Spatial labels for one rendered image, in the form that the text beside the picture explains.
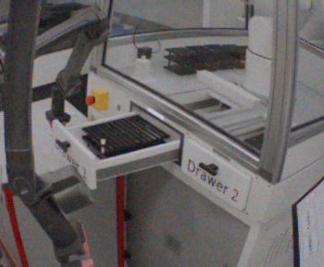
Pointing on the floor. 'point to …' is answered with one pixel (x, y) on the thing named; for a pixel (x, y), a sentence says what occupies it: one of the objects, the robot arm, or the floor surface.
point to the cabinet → (194, 224)
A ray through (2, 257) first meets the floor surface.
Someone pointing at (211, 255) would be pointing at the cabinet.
